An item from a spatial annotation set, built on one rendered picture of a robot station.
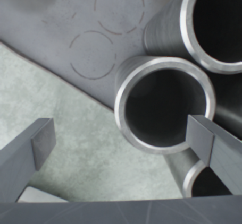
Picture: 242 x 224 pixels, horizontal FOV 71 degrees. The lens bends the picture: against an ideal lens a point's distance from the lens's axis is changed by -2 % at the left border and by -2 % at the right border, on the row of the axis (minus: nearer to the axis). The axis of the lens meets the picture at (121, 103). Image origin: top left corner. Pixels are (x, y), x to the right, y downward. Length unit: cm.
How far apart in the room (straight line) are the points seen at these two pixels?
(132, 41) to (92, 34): 10
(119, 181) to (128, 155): 16
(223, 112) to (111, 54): 30
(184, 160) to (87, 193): 78
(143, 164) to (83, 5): 72
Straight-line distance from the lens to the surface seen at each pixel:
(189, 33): 21
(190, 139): 17
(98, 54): 47
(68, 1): 50
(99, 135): 81
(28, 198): 94
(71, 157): 89
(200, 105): 25
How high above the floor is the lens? 73
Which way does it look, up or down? 74 degrees down
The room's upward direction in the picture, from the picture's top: 173 degrees clockwise
